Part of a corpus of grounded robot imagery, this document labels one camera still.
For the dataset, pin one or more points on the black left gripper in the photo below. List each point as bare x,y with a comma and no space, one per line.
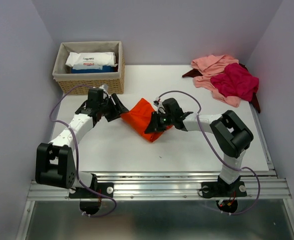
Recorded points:
114,114

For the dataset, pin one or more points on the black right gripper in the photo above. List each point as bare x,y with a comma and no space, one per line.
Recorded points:
154,126

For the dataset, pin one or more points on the orange t-shirt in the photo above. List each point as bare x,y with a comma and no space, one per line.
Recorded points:
139,117

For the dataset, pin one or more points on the woven wicker basket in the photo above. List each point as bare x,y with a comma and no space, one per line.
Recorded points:
67,80

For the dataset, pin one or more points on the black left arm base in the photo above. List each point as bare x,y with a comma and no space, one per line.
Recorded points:
95,205

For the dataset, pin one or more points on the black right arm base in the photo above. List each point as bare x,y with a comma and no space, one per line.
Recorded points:
227,192

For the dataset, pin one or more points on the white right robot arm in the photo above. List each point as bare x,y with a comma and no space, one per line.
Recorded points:
226,133

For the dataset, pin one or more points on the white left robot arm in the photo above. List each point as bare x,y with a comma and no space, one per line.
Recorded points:
56,163

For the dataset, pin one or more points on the blue rolled t-shirt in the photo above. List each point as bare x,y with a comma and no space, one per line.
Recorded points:
84,69

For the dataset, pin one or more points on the dark maroon t-shirt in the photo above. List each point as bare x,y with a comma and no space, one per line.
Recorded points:
192,73

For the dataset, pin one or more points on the white rolled t-shirt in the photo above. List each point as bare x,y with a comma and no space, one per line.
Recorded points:
91,59

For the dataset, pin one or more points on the light pink t-shirt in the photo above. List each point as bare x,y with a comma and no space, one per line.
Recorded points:
210,66

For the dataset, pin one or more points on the magenta t-shirt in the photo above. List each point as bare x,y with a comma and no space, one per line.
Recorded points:
236,81

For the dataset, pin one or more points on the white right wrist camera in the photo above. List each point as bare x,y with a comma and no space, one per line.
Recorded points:
159,105

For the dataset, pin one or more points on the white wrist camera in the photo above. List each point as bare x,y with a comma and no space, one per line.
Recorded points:
159,105
104,87

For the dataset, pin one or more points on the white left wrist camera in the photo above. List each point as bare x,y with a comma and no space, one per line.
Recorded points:
104,87

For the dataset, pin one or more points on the aluminium mounting rail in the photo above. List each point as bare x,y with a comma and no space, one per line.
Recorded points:
157,186

